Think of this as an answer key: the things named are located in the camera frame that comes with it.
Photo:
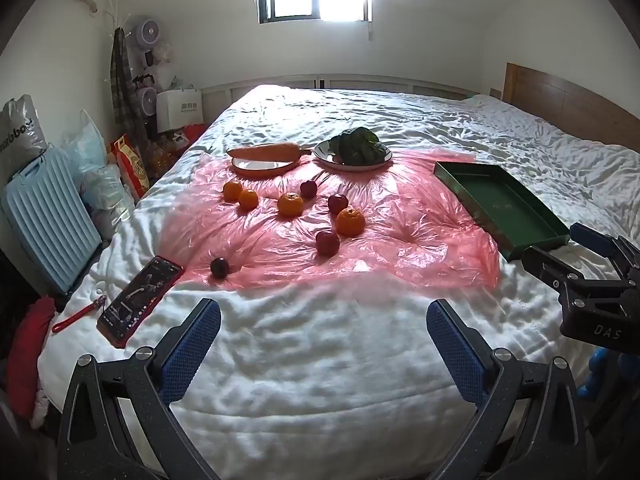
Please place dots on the light blue suitcase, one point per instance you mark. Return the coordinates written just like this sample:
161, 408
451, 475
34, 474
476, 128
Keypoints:
47, 220

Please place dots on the orange-rimmed white plate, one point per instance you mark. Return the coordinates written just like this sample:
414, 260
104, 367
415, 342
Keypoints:
265, 167

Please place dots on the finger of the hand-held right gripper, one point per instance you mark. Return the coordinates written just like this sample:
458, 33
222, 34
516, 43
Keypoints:
550, 265
592, 239

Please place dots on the pink plastic sheet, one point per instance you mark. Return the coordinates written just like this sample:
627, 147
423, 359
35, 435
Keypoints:
415, 225

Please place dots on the white quilt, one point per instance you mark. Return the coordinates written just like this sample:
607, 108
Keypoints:
320, 360

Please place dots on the white coat rack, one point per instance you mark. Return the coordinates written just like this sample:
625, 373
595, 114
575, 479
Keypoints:
114, 12

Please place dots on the white paper bag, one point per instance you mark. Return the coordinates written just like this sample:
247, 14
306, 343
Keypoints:
180, 110

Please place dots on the purple fan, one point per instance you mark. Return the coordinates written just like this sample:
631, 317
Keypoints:
147, 31
146, 97

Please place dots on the orange rice bag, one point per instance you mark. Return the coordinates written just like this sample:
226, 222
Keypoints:
131, 167

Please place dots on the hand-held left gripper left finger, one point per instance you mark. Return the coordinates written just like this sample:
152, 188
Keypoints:
192, 355

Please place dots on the carrot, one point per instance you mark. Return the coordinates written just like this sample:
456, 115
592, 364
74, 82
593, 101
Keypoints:
265, 151

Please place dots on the wooden headboard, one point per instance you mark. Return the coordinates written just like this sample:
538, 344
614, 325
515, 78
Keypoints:
565, 102

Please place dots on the dark purple plum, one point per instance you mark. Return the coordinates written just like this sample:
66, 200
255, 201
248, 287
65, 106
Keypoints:
219, 267

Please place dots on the green rectangular tray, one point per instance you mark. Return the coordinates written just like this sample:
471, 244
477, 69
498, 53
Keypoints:
505, 205

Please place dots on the green leafy vegetable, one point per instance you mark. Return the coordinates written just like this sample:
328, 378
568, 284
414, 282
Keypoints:
357, 147

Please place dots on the red plum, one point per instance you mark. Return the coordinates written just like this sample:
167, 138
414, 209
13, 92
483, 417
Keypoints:
338, 203
308, 188
327, 242

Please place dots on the white plate with dark rim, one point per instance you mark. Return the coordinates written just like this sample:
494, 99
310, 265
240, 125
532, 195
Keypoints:
325, 157

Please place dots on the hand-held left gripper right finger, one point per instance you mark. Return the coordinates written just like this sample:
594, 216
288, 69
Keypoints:
457, 355

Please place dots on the light blue plastic bag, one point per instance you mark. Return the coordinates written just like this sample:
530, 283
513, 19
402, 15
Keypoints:
87, 150

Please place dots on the grey plastic bag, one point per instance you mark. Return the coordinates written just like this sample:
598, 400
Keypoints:
20, 135

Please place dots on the small orange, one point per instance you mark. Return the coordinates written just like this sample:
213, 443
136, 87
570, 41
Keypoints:
232, 191
248, 199

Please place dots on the plaid scarf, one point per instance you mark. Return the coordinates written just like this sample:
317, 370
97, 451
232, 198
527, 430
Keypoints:
122, 95

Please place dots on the yellow oil bottles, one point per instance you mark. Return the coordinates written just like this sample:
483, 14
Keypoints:
162, 160

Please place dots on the red cloth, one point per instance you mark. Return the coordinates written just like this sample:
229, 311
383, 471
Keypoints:
30, 355

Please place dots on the smartphone in red case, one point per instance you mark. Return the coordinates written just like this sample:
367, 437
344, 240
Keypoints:
140, 300

